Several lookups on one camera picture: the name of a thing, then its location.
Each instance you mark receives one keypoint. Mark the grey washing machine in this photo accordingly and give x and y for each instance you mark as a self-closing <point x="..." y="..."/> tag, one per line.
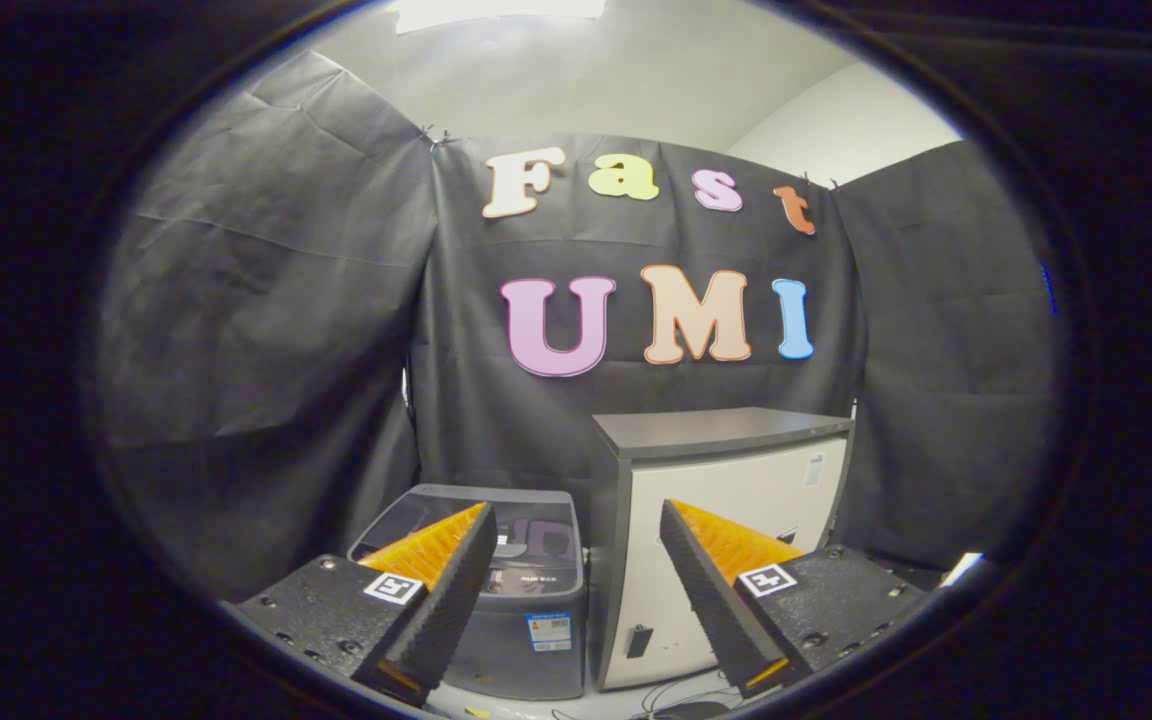
<point x="516" y="665"/>

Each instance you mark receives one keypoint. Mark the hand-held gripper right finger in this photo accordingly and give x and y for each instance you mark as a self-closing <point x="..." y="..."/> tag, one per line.
<point x="711" y="615"/>

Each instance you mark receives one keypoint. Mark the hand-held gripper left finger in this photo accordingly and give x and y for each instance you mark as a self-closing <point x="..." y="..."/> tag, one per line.
<point x="446" y="615"/>

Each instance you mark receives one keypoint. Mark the white cabinet with dark top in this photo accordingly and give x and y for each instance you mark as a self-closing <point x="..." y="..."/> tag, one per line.
<point x="736" y="470"/>

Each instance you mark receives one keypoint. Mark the black backdrop cloth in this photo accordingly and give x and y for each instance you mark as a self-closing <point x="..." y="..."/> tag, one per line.
<point x="266" y="330"/>

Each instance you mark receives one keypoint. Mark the dark transparent washing machine lid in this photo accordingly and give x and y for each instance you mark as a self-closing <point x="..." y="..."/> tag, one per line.
<point x="536" y="540"/>

